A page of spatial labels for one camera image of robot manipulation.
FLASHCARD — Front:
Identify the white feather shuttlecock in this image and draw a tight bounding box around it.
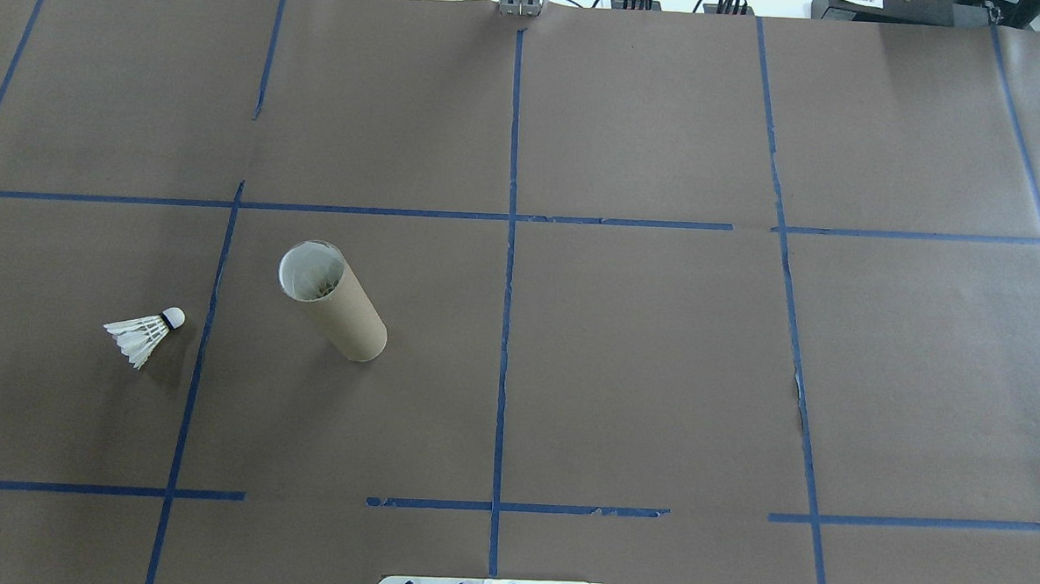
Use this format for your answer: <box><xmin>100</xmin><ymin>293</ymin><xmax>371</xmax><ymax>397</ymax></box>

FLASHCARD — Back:
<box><xmin>284</xmin><ymin>246</ymin><xmax>345</xmax><ymax>303</ymax></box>
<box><xmin>101</xmin><ymin>303</ymin><xmax>188</xmax><ymax>372</ymax></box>

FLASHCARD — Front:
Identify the brown cardboard shuttlecock tube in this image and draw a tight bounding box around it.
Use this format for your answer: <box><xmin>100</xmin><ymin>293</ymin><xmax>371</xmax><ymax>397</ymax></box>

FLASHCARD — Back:
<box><xmin>274</xmin><ymin>239</ymin><xmax>393</xmax><ymax>364</ymax></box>

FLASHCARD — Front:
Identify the dark box with white label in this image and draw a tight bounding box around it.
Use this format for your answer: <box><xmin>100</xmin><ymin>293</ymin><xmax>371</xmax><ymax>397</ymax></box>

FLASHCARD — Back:
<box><xmin>811</xmin><ymin>0</ymin><xmax>959</xmax><ymax>27</ymax></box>

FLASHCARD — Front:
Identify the black monitor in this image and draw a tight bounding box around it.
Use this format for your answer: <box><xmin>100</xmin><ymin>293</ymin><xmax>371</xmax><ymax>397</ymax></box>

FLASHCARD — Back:
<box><xmin>958</xmin><ymin>0</ymin><xmax>1040</xmax><ymax>25</ymax></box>

